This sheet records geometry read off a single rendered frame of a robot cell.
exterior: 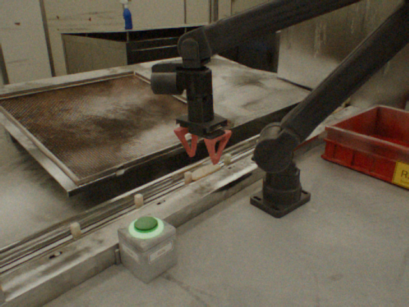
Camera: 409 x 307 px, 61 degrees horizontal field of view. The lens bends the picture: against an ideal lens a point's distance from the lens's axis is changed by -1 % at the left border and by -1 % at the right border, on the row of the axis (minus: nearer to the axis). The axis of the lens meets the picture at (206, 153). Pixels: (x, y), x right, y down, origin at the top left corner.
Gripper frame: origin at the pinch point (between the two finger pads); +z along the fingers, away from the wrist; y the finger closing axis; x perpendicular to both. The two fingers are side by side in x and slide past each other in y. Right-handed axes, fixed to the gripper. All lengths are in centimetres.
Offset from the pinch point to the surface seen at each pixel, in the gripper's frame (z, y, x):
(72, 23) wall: -18, -371, 160
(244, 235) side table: 9.2, 17.6, -7.6
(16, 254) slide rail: 4.2, -4.1, -41.2
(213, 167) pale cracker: 4.7, -1.0, 4.3
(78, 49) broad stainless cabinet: -2, -239, 95
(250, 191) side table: 9.2, 8.2, 6.6
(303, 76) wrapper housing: -3, -19, 79
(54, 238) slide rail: 4.4, -3.7, -34.8
